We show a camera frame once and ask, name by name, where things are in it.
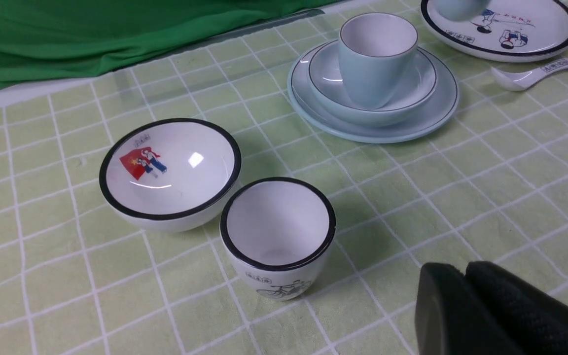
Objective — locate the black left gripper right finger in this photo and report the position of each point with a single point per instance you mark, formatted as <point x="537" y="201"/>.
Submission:
<point x="537" y="322"/>

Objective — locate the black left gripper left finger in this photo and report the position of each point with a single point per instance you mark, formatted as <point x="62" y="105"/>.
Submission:
<point x="451" y="319"/>

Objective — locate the light blue bowl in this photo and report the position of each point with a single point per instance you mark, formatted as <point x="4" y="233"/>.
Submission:
<point x="328" y="90"/>

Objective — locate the light blue cup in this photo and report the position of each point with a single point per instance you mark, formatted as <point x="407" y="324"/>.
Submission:
<point x="374" y="51"/>

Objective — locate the green checked tablecloth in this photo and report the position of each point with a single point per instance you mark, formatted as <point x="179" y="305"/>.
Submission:
<point x="76" y="279"/>

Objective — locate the white cup black rim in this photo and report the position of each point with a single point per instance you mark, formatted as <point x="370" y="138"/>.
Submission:
<point x="278" y="233"/>

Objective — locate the light blue plate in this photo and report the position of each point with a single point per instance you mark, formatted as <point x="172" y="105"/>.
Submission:
<point x="417" y="123"/>

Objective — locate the white plate black rim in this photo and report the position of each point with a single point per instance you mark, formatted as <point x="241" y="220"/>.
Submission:
<point x="508" y="31"/>

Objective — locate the white bowl black rim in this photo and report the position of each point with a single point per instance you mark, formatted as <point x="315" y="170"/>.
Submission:
<point x="171" y="175"/>

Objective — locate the green backdrop cloth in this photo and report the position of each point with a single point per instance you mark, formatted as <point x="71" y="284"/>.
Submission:
<point x="59" y="39"/>

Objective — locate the white spoon printed handle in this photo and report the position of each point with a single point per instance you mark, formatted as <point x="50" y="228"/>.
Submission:
<point x="521" y="81"/>

